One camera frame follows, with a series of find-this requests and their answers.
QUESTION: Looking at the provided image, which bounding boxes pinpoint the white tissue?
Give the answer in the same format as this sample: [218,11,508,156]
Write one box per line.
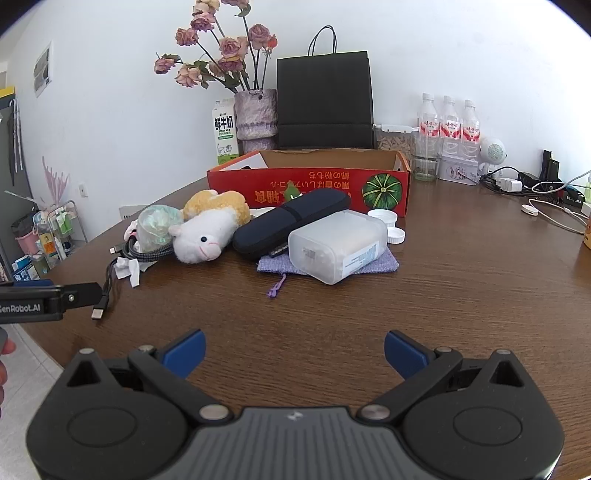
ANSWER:
[115,257,141,289]

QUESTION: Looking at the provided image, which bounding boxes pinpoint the white flat panel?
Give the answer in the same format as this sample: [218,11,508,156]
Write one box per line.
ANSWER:
[119,204,149,223]

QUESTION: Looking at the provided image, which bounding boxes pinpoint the iridescent plastic bag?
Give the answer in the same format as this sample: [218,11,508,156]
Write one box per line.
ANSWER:
[137,204,185,247]

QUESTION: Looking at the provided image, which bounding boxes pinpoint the dark grey cabinet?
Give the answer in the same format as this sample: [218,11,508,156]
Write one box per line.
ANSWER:
[0,85,35,283]

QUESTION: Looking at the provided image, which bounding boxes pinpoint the white bottle caps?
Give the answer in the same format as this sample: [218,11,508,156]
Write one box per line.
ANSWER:
[368,209,399,229]

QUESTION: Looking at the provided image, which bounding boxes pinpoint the red cardboard box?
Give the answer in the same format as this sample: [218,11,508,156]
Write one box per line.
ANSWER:
[206,148,411,217]

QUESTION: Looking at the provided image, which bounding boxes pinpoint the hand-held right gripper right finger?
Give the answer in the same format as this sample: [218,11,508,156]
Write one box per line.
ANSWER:
[358,329,541,428]

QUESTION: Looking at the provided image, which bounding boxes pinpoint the wire storage cart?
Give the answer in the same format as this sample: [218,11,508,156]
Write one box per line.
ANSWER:
[11,199,88,278]

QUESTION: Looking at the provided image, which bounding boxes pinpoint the black upright device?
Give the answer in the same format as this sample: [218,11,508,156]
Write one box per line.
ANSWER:
[540,150,560,181]

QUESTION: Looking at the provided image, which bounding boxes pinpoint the white round robot speaker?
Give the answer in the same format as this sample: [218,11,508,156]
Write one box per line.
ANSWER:
[478,137,509,178]

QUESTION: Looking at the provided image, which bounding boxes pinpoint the navy glasses case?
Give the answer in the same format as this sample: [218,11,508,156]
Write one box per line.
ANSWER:
[232,188,352,261]

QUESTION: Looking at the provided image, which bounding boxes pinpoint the dried rose bouquet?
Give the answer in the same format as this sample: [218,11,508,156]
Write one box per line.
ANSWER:
[154,0,279,93]

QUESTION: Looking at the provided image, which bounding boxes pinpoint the clear glass cup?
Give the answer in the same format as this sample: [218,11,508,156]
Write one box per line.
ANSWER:
[412,134,441,182]

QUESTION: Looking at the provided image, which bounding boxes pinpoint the black paper bag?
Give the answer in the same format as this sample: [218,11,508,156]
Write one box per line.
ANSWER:
[276,25,375,151]

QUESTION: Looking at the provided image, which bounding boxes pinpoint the white green milk carton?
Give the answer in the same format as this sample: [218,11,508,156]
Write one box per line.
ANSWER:
[211,98,241,167]

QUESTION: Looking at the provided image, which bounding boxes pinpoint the white cable with puck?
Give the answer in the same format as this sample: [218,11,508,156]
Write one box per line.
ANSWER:
[522,198,587,235]

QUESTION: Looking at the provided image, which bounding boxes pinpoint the wall poster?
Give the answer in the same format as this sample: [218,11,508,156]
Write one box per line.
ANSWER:
[33,41,53,97]

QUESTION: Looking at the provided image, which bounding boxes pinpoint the person's left hand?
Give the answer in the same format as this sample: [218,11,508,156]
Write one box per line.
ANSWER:
[0,340,16,416]

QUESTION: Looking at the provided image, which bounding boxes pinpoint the pink coral wall sticker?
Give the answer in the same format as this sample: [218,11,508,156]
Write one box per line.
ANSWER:
[39,156,70,208]

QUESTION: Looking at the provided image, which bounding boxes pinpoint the clear seed container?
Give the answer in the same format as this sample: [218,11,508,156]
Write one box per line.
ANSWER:
[373,123,419,160]

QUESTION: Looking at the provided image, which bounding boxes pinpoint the clear water bottle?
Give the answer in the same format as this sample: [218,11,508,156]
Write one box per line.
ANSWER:
[440,95,462,158]
[418,93,441,139]
[461,99,482,158]

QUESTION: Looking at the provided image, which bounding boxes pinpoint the white floral tin box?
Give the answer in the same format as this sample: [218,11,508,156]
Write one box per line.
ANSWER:
[436,154,481,186]

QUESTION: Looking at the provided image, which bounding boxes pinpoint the purple textured vase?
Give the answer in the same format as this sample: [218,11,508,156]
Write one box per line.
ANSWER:
[233,89,279,155]

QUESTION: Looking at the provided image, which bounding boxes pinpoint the purple drawstring pouch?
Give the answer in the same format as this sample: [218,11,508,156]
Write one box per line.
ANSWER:
[257,247,400,298]

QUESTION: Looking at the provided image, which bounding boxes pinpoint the translucent cotton swab box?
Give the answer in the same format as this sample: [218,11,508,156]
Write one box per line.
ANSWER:
[287,209,389,285]

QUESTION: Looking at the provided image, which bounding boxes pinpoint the plush sheep toy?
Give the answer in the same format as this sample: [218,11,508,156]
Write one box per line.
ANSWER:
[167,189,251,265]

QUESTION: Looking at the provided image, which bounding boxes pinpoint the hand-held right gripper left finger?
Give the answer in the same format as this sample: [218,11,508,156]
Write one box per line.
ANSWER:
[48,329,234,428]

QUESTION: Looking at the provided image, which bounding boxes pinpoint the braided cable bundle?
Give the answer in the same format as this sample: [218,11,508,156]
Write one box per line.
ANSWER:
[91,231,174,321]

